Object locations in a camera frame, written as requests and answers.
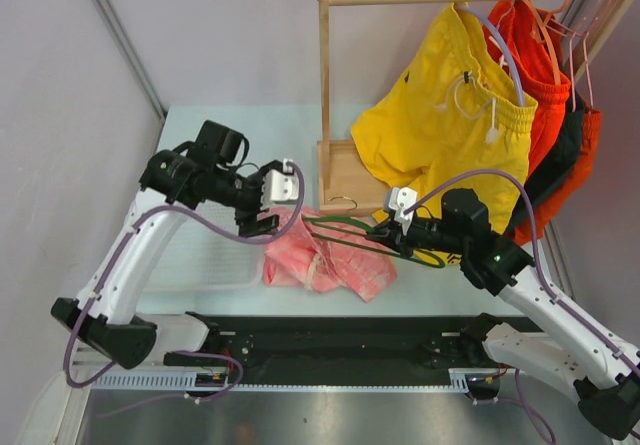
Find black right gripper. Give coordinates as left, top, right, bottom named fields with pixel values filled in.
left=365, top=213, right=466, bottom=259

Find green wire hanger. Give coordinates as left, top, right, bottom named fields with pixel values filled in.
left=302, top=215, right=446, bottom=269

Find pink patterned shorts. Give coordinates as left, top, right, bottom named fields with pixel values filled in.
left=262, top=207, right=398, bottom=302

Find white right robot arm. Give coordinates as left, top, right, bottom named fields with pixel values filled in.
left=367, top=187, right=639, bottom=441

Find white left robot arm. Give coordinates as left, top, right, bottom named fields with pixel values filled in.
left=51, top=120, right=305, bottom=371

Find yellow shorts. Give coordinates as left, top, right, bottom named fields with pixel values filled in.
left=351, top=4, right=538, bottom=233

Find black and orange shorts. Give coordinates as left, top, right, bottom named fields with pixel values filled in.
left=506, top=96, right=602, bottom=245

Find lavender plastic hanger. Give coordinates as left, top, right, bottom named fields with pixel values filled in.
left=454, top=3, right=526, bottom=107

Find orange plastic hanger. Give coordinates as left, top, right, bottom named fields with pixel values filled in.
left=529, top=0, right=576, bottom=86

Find white plastic basket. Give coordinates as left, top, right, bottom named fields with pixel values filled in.
left=145, top=218, right=264, bottom=293

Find wooden clothes rack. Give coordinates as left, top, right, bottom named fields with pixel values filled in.
left=317, top=0, right=635, bottom=216

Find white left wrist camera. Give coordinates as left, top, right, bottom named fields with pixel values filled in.
left=260, top=158, right=301, bottom=208

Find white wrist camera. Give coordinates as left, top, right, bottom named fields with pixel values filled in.
left=383, top=187, right=418, bottom=235
left=260, top=158, right=301, bottom=208

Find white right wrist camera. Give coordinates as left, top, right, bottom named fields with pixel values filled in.
left=383, top=187, right=418, bottom=235

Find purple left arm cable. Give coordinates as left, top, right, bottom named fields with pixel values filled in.
left=61, top=161, right=306, bottom=390

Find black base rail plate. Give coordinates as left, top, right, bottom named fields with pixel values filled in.
left=163, top=314, right=556, bottom=387

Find white slotted cable duct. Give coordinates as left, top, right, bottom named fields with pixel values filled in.
left=92, top=370, right=469, bottom=394

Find pink wire hanger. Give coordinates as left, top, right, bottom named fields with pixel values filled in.
left=547, top=0, right=612, bottom=112

